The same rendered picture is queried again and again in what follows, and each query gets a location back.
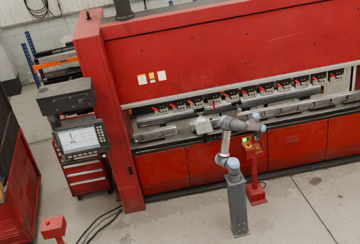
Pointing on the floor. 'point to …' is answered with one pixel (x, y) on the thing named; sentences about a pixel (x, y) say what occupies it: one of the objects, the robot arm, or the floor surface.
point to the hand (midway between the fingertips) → (256, 140)
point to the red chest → (85, 167)
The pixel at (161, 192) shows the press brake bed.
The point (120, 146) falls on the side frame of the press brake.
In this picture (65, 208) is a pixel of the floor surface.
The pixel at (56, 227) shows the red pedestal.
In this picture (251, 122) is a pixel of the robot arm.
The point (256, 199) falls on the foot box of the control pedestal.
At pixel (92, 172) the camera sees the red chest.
